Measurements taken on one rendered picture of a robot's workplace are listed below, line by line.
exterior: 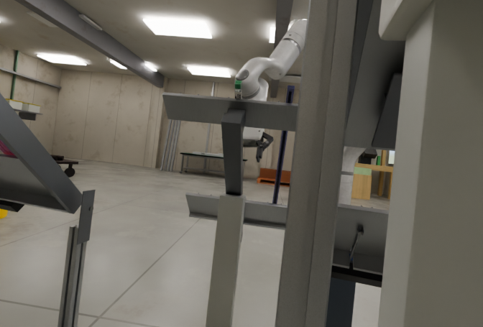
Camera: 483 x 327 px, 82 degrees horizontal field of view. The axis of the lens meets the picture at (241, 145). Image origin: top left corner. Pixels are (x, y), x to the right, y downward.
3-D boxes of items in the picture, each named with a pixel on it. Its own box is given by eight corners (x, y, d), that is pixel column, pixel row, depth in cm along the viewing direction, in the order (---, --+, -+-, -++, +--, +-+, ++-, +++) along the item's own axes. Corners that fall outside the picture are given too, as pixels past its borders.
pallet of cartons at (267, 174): (293, 185, 925) (295, 171, 926) (296, 187, 842) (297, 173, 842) (257, 180, 936) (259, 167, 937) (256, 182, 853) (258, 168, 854)
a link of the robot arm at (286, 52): (292, 21, 96) (246, 84, 86) (302, 57, 107) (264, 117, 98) (270, 21, 101) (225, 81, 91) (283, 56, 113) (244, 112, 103)
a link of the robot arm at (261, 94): (258, 99, 90) (267, 117, 96) (263, 71, 97) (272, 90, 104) (235, 103, 93) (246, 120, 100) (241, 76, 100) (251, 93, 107)
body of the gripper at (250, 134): (267, 123, 96) (263, 149, 90) (238, 123, 98) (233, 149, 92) (264, 108, 90) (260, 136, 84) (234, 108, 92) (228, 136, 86)
